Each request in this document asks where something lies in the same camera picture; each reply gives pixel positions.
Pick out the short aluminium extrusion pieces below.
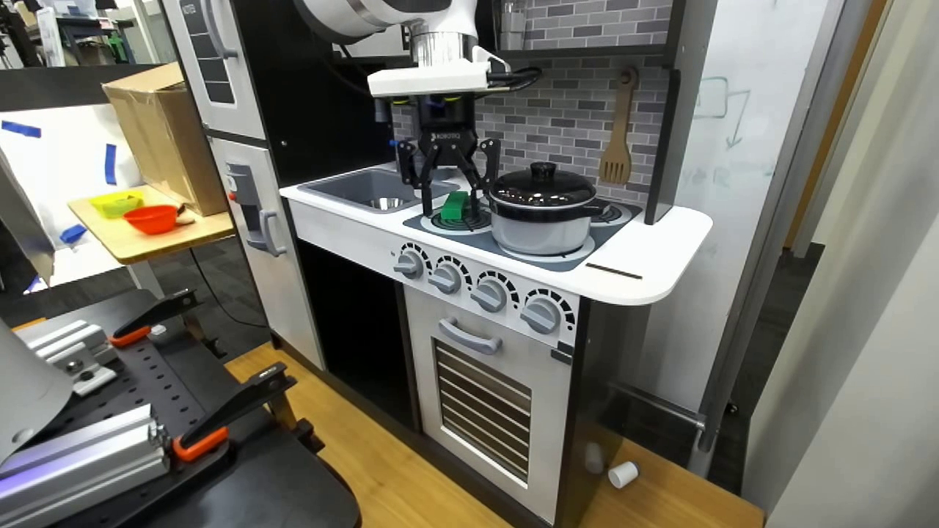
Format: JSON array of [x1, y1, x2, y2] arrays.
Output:
[[15, 314, 122, 399]]

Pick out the green block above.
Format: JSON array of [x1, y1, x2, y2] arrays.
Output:
[[430, 187, 474, 232]]

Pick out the black notes chalkboard panel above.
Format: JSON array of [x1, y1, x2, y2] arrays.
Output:
[[176, 0, 237, 107]]

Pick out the grey oven door handle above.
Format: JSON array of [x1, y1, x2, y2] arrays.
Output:
[[433, 316, 505, 358]]

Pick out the white plastic cup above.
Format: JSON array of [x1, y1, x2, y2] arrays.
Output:
[[603, 457, 642, 492]]

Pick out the grey stove knob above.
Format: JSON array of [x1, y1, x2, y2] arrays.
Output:
[[517, 285, 577, 338], [427, 251, 471, 295], [391, 239, 430, 282], [470, 269, 518, 316]]

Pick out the black perforated breadboard table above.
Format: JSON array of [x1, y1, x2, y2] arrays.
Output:
[[0, 285, 364, 528]]

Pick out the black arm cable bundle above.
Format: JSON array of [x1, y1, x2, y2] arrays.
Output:
[[482, 52, 545, 94]]

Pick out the yellow-green bowl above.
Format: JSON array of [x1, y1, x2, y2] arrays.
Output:
[[87, 187, 150, 223]]

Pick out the small white door handle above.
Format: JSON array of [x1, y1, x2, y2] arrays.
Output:
[[257, 206, 289, 261]]

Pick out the long aluminium rail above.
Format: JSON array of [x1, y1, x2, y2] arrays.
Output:
[[0, 399, 171, 528]]

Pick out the cardboard box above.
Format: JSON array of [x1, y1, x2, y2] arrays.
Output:
[[100, 58, 231, 219]]

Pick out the orange bowl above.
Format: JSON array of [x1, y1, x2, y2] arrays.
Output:
[[121, 200, 190, 238]]

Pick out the grey toy sink basin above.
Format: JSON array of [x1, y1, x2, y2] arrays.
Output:
[[294, 160, 464, 217]]

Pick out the grey toy stove top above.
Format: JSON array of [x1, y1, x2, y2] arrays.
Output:
[[402, 187, 642, 272]]

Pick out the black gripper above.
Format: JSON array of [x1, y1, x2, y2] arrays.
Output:
[[408, 94, 496, 228]]

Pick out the long white door handle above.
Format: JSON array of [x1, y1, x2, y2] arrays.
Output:
[[201, 0, 243, 63]]

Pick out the white toy kitchen playset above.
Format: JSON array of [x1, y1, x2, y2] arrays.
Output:
[[157, 0, 850, 528]]

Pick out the black glass pot lid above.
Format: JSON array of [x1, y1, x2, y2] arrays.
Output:
[[482, 159, 601, 223]]

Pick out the black clamp orange grip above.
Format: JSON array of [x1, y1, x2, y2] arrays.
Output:
[[105, 285, 200, 351], [168, 358, 300, 465]]

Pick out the small grey pot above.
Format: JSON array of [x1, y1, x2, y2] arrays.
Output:
[[483, 200, 599, 261]]

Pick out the wooden spatula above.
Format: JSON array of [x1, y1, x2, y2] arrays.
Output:
[[595, 63, 646, 191]]

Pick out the grey metal bracket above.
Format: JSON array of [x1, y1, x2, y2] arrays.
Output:
[[0, 320, 78, 462]]

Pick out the grey fridge dispenser panel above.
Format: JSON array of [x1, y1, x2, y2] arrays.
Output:
[[226, 159, 270, 239]]

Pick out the white toy oven door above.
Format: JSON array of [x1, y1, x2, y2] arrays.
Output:
[[402, 285, 581, 528]]

